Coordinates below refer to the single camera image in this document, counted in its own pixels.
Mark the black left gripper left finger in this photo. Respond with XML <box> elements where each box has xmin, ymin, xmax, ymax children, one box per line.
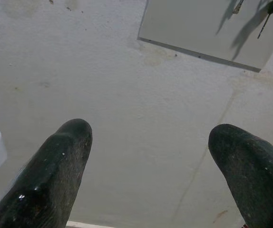
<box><xmin>0</xmin><ymin>118</ymin><xmax>93</xmax><ymax>228</ymax></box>

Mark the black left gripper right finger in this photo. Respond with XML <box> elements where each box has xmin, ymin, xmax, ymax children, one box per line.
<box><xmin>208</xmin><ymin>123</ymin><xmax>273</xmax><ymax>228</ymax></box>

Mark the hanging dark key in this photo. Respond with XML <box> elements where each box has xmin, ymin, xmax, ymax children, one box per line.
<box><xmin>257</xmin><ymin>0</ymin><xmax>273</xmax><ymax>39</ymax></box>

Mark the hanging silver key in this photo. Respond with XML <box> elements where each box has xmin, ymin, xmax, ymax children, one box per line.
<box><xmin>232</xmin><ymin>0</ymin><xmax>244</xmax><ymax>14</ymax></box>

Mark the grey wall panel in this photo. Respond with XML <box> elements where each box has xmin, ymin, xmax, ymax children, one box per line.
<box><xmin>137</xmin><ymin>0</ymin><xmax>273</xmax><ymax>73</ymax></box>

